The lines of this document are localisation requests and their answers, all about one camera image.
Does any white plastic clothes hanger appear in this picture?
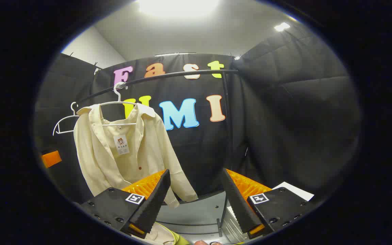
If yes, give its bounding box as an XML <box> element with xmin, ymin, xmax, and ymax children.
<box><xmin>52</xmin><ymin>101</ymin><xmax>80</xmax><ymax>136</ymax></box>
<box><xmin>99</xmin><ymin>82</ymin><xmax>138</xmax><ymax>127</ymax></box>

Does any cream button-up shirt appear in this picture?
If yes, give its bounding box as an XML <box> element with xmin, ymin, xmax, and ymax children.
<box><xmin>73</xmin><ymin>103</ymin><xmax>199</xmax><ymax>209</ymax></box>

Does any white paper sheet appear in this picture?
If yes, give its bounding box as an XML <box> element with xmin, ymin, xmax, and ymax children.
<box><xmin>272</xmin><ymin>181</ymin><xmax>315</xmax><ymax>202</ymax></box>

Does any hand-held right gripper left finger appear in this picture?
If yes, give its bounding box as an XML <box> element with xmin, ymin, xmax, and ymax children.
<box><xmin>80</xmin><ymin>169</ymin><xmax>171</xmax><ymax>239</ymax></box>

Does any silver ribbed metal box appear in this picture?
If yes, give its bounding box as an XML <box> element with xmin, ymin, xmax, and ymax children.
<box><xmin>222</xmin><ymin>204</ymin><xmax>251</xmax><ymax>244</ymax></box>

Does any black metal clothes rack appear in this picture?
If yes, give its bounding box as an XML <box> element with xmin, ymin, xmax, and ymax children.
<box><xmin>75</xmin><ymin>69</ymin><xmax>241</xmax><ymax>238</ymax></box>

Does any yellow-green laundry hamper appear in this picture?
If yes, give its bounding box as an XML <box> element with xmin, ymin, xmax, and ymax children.
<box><xmin>133</xmin><ymin>221</ymin><xmax>192</xmax><ymax>245</ymax></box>

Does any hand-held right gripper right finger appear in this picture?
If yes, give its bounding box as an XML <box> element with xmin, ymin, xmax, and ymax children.
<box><xmin>220</xmin><ymin>168</ymin><xmax>315</xmax><ymax>240</ymax></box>

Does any large ceiling light panel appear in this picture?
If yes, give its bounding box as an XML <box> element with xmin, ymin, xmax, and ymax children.
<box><xmin>136</xmin><ymin>0</ymin><xmax>220</xmax><ymax>17</ymax></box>

